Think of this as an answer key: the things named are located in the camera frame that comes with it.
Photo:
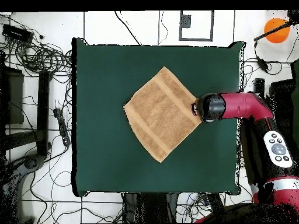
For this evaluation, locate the orange ball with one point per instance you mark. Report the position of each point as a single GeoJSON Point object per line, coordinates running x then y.
{"type": "Point", "coordinates": [276, 35]}

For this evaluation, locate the black power adapter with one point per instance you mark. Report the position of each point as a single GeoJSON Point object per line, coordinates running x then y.
{"type": "Point", "coordinates": [262, 64]}

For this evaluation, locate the yellow terry towel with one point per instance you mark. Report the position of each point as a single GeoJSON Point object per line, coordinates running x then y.
{"type": "Point", "coordinates": [163, 114]}

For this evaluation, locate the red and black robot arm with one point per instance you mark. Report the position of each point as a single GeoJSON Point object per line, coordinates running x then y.
{"type": "Point", "coordinates": [238, 105]}

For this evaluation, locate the black power strip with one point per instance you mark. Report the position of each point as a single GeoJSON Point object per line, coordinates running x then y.
{"type": "Point", "coordinates": [62, 127]}
{"type": "Point", "coordinates": [213, 203]}

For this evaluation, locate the black stand bar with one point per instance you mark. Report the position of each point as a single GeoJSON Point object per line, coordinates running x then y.
{"type": "Point", "coordinates": [259, 85]}
{"type": "Point", "coordinates": [43, 105]}

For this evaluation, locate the grey stand base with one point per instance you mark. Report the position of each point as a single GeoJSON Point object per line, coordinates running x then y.
{"type": "Point", "coordinates": [30, 162]}

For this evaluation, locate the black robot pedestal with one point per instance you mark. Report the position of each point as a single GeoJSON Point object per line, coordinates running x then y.
{"type": "Point", "coordinates": [149, 207]}

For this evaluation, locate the grey square tape outline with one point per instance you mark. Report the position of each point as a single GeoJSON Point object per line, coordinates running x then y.
{"type": "Point", "coordinates": [179, 25]}

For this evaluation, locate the black rod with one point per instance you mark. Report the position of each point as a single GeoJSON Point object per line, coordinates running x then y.
{"type": "Point", "coordinates": [268, 33]}

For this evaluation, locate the dark flat panel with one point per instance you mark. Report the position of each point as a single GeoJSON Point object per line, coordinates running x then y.
{"type": "Point", "coordinates": [15, 98]}
{"type": "Point", "coordinates": [282, 93]}

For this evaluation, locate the dark green table cloth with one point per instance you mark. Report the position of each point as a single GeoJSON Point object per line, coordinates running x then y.
{"type": "Point", "coordinates": [105, 140]}

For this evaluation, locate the black electronics box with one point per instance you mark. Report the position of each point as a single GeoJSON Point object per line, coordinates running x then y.
{"type": "Point", "coordinates": [17, 33]}

